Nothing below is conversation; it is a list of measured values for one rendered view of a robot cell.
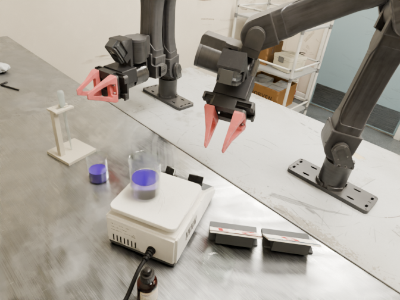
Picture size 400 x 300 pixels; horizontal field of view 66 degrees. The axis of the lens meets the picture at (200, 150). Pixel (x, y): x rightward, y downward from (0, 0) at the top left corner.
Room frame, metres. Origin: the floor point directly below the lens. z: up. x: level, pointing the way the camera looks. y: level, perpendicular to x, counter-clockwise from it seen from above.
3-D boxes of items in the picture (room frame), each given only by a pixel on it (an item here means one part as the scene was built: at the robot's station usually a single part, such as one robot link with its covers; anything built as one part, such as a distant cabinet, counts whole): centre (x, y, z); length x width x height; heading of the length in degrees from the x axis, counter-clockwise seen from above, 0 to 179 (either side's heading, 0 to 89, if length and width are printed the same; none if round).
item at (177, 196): (0.40, 0.06, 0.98); 0.12 x 0.12 x 0.01; 72
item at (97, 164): (0.53, 0.21, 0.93); 0.04 x 0.04 x 0.06
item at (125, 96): (0.76, 0.23, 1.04); 0.10 x 0.07 x 0.07; 61
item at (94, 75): (0.70, 0.27, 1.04); 0.09 x 0.07 x 0.07; 151
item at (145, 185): (0.40, 0.09, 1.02); 0.06 x 0.05 x 0.08; 163
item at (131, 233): (0.42, 0.05, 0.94); 0.22 x 0.13 x 0.08; 162
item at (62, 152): (0.61, 0.31, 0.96); 0.08 x 0.08 x 0.13; 61
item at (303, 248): (0.40, -0.18, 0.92); 0.09 x 0.06 x 0.04; 88
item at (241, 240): (0.40, -0.08, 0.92); 0.09 x 0.06 x 0.04; 88
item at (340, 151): (0.59, -0.31, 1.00); 0.09 x 0.06 x 0.06; 171
